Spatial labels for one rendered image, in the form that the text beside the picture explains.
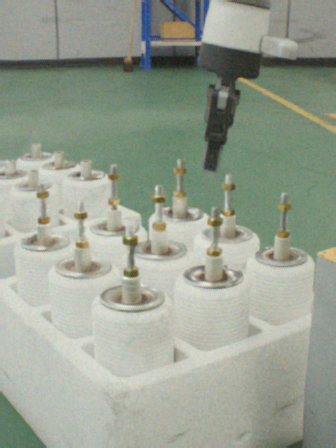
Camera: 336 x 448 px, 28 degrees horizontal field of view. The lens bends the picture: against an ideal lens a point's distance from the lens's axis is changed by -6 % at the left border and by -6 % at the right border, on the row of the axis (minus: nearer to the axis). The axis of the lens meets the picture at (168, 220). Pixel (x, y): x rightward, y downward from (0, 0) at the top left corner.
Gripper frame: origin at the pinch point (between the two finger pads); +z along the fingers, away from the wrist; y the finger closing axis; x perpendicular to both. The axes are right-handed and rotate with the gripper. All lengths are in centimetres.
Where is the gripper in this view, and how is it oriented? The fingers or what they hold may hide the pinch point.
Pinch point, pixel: (211, 157)
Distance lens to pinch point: 85.7
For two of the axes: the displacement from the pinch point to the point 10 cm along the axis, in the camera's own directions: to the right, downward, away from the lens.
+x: 9.8, 2.0, -0.4
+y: -1.0, 2.9, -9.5
